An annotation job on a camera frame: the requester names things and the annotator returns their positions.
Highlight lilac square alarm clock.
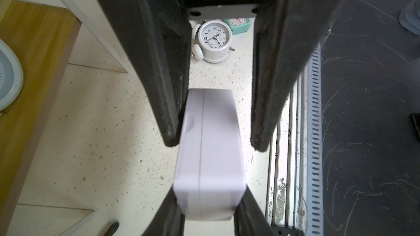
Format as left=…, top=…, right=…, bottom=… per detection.
left=173, top=88, right=247, bottom=221

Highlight black phone on floor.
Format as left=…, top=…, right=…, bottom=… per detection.
left=410, top=113, right=420, bottom=141

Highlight white twin-bell alarm clock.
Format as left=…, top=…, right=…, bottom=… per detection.
left=1, top=40, right=24, bottom=110

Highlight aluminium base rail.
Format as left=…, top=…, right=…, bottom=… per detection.
left=265, top=45, right=324, bottom=236

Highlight wooden two-tier shelf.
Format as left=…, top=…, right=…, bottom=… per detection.
left=1, top=0, right=128, bottom=235

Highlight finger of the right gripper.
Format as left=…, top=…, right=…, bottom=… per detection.
left=98, top=0, right=191, bottom=147
left=250, top=0, right=343, bottom=152

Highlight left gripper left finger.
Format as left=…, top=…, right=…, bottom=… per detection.
left=142, top=187, right=186, bottom=236

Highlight orange handled pliers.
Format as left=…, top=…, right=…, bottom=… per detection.
left=98, top=221, right=120, bottom=236

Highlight teal square alarm clock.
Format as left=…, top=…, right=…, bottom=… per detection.
left=223, top=18, right=252, bottom=35

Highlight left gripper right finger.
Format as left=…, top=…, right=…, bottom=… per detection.
left=234, top=187, right=277, bottom=236

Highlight large white twin-bell clock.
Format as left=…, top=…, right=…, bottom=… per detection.
left=191, top=20, right=233, bottom=63

